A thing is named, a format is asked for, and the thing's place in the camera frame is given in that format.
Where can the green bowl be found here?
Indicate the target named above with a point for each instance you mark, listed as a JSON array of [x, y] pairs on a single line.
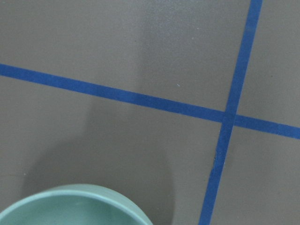
[[76, 204]]

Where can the brown table mat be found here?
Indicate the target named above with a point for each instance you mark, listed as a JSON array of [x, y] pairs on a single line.
[[171, 63]]

